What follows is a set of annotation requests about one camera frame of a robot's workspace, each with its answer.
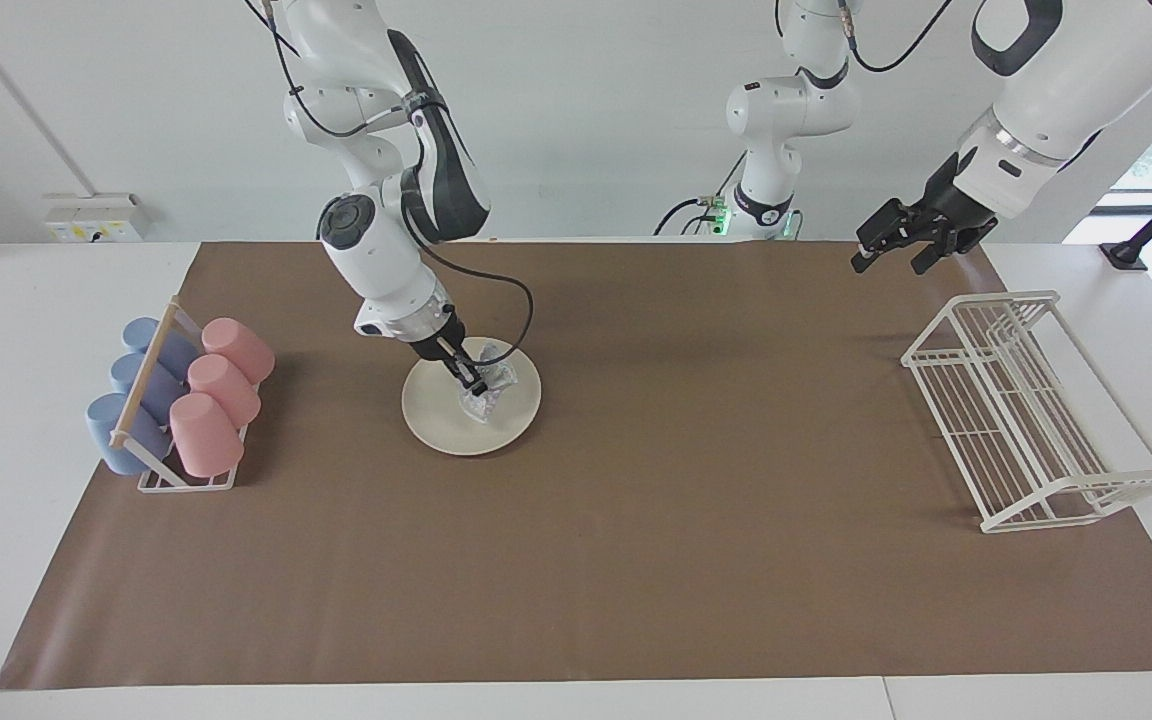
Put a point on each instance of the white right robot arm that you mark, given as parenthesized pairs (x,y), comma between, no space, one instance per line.
(376,250)

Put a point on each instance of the white wall socket box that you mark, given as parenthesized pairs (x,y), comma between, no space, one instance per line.
(96,220)

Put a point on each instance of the cream round plate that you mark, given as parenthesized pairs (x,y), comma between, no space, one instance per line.
(436,420)

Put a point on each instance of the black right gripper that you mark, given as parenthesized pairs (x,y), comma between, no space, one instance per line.
(461,362)

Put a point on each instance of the silver mesh sponge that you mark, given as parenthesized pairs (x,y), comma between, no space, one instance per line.
(491,395)

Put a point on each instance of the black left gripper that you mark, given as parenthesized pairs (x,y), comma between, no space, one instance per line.
(901,225)

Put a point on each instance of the blue plastic cup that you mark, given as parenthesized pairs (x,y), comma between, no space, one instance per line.
(141,335)
(111,435)
(131,375)

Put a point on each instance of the brown paper table mat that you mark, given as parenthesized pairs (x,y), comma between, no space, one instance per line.
(636,580)

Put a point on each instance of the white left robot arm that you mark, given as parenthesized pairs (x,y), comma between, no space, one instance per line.
(1066,90)

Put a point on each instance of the cup holder with wooden bar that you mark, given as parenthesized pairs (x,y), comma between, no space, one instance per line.
(145,370)

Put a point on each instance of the pink plastic cup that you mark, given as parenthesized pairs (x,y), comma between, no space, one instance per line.
(241,348)
(226,390)
(206,440)

